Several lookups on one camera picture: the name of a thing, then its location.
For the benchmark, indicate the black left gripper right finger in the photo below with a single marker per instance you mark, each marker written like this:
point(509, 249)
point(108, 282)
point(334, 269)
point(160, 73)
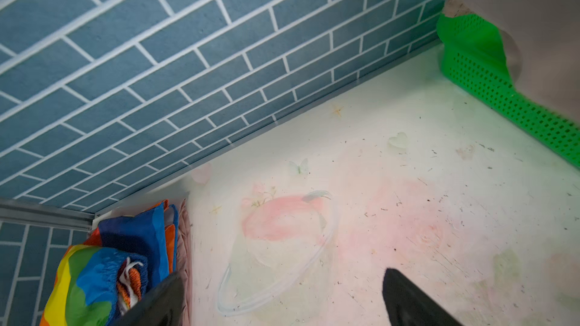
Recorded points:
point(407, 304)

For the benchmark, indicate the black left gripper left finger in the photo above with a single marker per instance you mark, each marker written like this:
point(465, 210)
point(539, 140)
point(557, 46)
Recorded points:
point(163, 305)

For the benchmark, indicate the rainbow striped shorts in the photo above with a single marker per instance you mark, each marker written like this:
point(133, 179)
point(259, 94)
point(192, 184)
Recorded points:
point(110, 273)

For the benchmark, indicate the pink shorts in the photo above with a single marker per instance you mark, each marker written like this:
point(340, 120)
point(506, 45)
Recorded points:
point(184, 261)

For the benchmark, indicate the beige shorts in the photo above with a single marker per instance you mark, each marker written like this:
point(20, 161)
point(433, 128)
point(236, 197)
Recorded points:
point(541, 46)

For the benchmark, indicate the green plastic basket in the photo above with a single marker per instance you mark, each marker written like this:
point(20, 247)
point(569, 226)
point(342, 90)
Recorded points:
point(474, 60)

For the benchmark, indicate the aluminium corner post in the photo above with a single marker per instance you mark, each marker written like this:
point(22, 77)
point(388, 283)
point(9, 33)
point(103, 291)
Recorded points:
point(30, 213)

